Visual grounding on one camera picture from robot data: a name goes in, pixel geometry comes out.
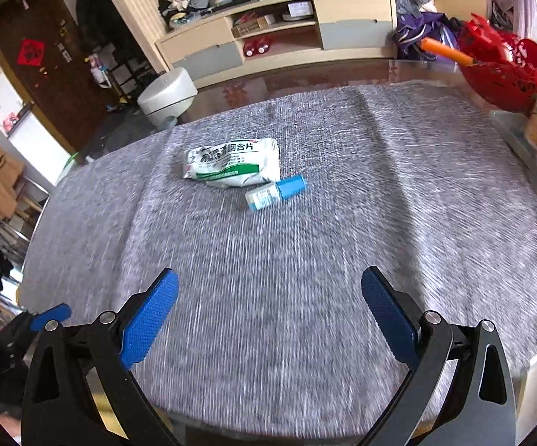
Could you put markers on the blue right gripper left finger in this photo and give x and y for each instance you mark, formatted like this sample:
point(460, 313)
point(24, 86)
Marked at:
point(143, 325)

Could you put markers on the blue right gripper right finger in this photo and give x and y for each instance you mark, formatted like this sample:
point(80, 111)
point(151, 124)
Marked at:
point(396, 314)

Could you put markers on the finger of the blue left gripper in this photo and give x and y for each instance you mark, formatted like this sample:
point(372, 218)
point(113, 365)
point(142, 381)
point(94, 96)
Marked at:
point(59, 313)

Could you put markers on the grey woven table cloth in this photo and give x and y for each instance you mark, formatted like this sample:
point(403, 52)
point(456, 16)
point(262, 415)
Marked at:
point(270, 333)

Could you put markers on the small blue cap bottle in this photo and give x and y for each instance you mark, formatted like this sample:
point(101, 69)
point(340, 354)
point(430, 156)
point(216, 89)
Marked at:
point(267, 195)

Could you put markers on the white green medicine packet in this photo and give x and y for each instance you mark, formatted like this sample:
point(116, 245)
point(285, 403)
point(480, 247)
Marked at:
point(237, 163)

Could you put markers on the white round stool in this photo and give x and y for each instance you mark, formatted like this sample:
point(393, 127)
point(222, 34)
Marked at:
point(167, 97)

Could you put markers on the dark brown door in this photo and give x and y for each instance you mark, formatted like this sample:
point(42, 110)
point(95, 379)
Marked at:
point(41, 55)

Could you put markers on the purple bag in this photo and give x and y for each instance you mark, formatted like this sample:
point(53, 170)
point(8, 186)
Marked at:
point(412, 29)

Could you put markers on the beige tv cabinet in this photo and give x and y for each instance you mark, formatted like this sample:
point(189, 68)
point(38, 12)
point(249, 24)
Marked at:
point(267, 35)

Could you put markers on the beige folding screen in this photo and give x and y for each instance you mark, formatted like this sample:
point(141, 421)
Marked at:
point(146, 26)

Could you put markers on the orange stick handle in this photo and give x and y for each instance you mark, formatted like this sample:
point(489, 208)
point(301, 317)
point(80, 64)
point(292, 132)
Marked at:
point(445, 51)

